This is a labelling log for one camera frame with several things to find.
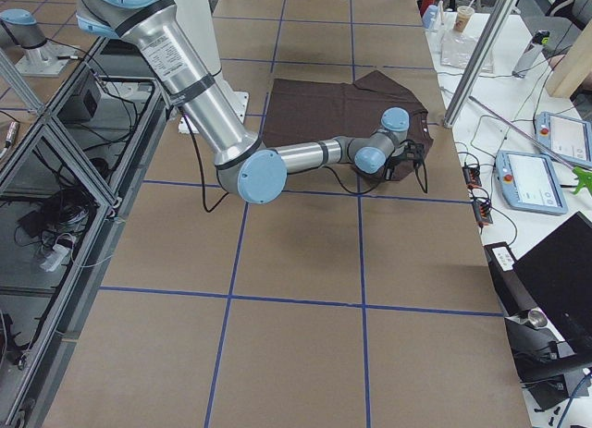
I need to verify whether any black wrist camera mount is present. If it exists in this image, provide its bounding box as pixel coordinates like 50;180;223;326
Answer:
398;140;426;165

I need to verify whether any black power box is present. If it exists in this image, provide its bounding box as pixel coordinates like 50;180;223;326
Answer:
58;73;101;123

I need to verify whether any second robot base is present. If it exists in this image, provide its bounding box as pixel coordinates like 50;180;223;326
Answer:
1;8;78;77

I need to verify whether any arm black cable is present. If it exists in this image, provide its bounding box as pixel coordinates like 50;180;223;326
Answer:
182;113;429;214

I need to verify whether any aluminium frame cage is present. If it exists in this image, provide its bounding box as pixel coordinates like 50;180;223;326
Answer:
1;39;167;427

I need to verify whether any black box with label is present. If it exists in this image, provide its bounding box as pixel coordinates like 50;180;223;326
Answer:
484;242;537;316

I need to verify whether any iced coffee cup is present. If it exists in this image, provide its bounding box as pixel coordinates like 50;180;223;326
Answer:
453;0;476;33

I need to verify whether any black laptop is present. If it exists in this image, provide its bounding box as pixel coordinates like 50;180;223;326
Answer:
513;213;591;352

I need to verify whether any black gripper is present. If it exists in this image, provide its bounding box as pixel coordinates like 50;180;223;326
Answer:
386;146;420;175

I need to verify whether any black orange electronics board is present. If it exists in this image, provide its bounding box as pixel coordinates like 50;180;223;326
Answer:
462;164;493;229

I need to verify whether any near blue teach pendant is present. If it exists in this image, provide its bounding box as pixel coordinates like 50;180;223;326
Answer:
495;151;568;215

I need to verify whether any far blue teach pendant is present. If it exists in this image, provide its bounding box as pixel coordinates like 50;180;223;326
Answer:
536;112;591;167

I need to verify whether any aluminium frame post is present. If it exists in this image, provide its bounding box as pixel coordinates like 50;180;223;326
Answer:
443;0;518;128

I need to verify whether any blue teach pendant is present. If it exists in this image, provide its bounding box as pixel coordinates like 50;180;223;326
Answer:
495;151;568;215
536;112;591;167

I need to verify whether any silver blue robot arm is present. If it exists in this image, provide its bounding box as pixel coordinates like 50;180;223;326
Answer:
77;0;410;204

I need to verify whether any clear plastic tray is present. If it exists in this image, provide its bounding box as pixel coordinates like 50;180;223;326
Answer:
440;31;479;69

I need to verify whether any dark brown t-shirt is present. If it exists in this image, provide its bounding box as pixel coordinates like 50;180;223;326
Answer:
262;70;433;153

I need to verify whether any metal reacher grabber tool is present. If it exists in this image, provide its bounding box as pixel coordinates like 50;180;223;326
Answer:
468;95;591;194

